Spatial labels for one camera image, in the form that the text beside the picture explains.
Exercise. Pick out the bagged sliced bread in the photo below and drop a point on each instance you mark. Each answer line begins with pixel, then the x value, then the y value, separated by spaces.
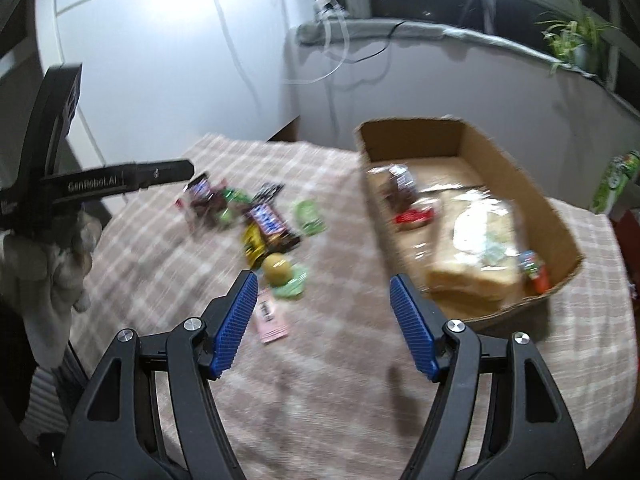
pixel 480 240

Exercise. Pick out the person's left hand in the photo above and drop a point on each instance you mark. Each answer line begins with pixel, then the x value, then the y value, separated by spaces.
pixel 50 270

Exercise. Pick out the brown chocolate bar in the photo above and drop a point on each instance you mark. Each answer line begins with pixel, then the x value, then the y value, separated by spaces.
pixel 270 222
pixel 199 186

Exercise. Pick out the cardboard box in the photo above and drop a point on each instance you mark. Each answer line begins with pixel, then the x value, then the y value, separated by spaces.
pixel 500 170

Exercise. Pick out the green candy packet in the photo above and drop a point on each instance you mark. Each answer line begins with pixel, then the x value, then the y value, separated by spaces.
pixel 295 285
pixel 235 200
pixel 309 216

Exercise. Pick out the red candy packet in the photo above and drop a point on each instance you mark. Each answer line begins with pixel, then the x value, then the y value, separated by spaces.
pixel 414 217

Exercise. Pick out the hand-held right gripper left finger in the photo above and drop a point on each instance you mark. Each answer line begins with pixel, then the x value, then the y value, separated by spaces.
pixel 235 325

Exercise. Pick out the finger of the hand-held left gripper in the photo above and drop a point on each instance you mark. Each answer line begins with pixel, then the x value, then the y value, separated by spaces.
pixel 165 172

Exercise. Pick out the dark snack in clear packet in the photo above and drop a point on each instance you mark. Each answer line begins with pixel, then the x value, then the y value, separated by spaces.
pixel 397 185

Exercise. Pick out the dark red snack packet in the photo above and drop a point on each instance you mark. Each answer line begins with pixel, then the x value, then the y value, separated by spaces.
pixel 207 207

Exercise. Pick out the checked beige blanket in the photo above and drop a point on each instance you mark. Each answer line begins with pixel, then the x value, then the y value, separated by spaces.
pixel 325 385

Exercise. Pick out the green drink carton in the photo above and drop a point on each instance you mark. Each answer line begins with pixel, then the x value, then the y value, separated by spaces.
pixel 612 185

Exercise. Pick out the white cabinet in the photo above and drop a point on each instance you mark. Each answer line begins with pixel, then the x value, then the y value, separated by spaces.
pixel 150 60

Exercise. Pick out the small colourful packet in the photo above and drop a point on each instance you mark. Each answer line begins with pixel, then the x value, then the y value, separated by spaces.
pixel 535 270

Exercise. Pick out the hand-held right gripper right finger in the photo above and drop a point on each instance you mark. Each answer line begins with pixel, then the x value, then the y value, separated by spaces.
pixel 412 330

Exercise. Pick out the pink snack packet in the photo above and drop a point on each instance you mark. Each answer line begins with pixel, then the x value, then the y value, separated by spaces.
pixel 272 317

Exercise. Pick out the black and white packet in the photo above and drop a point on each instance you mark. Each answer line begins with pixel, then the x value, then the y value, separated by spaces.
pixel 268 193

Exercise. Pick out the yellow snack packet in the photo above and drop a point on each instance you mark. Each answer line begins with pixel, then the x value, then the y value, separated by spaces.
pixel 252 247

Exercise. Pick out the potted spider plant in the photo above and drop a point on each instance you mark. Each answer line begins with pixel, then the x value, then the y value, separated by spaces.
pixel 575 35

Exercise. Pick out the black tripod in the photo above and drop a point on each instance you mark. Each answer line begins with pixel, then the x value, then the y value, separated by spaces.
pixel 477 5

